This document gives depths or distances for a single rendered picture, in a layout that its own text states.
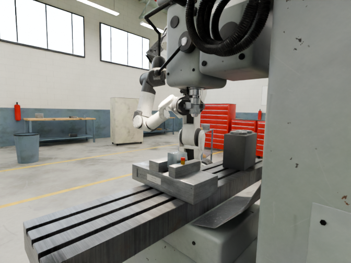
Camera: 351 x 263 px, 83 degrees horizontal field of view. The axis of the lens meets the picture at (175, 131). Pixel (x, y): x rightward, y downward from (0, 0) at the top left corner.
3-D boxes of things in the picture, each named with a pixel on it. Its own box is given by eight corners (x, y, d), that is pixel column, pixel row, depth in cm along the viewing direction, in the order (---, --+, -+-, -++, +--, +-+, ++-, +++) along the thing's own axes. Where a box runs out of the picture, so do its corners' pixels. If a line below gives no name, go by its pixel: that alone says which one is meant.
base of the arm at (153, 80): (144, 93, 131) (136, 76, 127) (160, 84, 136) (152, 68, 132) (153, 91, 118) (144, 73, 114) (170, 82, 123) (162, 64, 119)
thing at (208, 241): (127, 217, 95) (127, 192, 93) (177, 195, 119) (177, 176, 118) (218, 281, 60) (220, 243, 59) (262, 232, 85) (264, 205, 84)
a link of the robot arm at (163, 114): (171, 98, 99) (153, 111, 107) (183, 110, 102) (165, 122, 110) (173, 92, 104) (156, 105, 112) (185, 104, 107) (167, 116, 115)
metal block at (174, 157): (167, 167, 79) (167, 152, 79) (177, 164, 84) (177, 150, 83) (176, 170, 76) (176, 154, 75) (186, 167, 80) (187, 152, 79)
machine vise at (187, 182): (131, 179, 89) (131, 154, 88) (156, 171, 100) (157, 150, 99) (192, 205, 65) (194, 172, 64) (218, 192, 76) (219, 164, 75)
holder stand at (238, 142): (222, 167, 111) (223, 131, 109) (235, 159, 129) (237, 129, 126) (244, 171, 104) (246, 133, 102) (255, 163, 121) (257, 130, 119)
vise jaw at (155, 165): (148, 169, 80) (148, 159, 80) (174, 163, 91) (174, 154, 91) (158, 172, 76) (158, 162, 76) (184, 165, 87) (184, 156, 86)
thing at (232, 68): (196, 73, 67) (198, -9, 65) (231, 82, 85) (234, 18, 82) (250, 66, 54) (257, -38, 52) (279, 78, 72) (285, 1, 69)
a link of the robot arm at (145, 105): (127, 126, 122) (135, 90, 122) (144, 129, 131) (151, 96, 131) (138, 129, 114) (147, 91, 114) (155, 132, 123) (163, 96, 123)
